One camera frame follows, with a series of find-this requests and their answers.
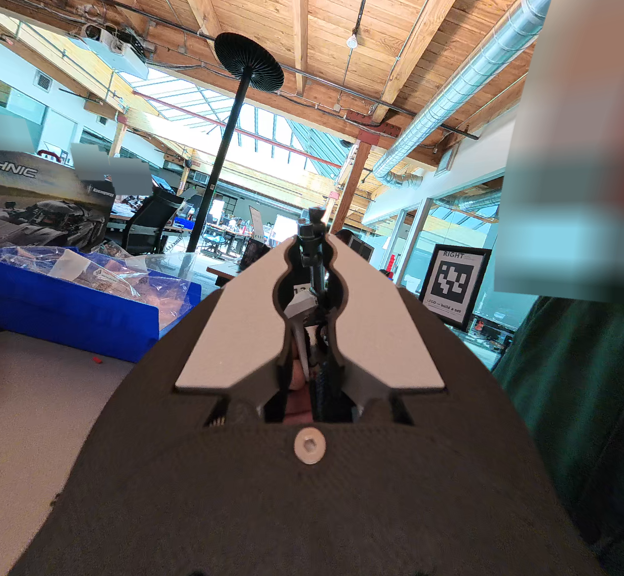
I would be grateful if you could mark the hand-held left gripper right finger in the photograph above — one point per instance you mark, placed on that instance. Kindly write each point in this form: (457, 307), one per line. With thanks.
(385, 337)

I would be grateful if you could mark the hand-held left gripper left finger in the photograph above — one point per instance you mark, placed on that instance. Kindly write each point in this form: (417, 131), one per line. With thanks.
(234, 332)

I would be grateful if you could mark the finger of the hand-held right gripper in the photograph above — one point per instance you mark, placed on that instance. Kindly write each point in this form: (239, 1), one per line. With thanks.
(300, 304)

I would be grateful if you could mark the grey lego panel assembly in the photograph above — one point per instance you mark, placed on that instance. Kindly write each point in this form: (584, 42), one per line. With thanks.
(312, 244)

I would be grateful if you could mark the lego set box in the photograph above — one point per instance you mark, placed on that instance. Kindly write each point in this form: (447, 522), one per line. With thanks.
(48, 215)

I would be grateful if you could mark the person's right hand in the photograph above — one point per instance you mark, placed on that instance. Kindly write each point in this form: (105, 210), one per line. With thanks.
(298, 405)

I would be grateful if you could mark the framed marker sign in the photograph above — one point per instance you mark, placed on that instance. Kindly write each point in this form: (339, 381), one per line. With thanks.
(456, 278)

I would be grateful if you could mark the clear plastic bags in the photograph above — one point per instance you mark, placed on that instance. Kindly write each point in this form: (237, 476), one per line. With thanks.
(112, 278)

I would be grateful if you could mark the black office chair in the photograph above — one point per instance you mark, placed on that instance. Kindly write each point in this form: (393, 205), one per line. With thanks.
(151, 215)

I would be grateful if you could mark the blue plastic bin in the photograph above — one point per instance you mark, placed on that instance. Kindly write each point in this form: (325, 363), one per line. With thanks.
(73, 317)

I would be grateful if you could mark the white ceiling unit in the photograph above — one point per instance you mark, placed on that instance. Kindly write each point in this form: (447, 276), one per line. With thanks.
(117, 57)

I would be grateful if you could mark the silver air duct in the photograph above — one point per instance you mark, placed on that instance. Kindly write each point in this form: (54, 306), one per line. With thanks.
(468, 79)

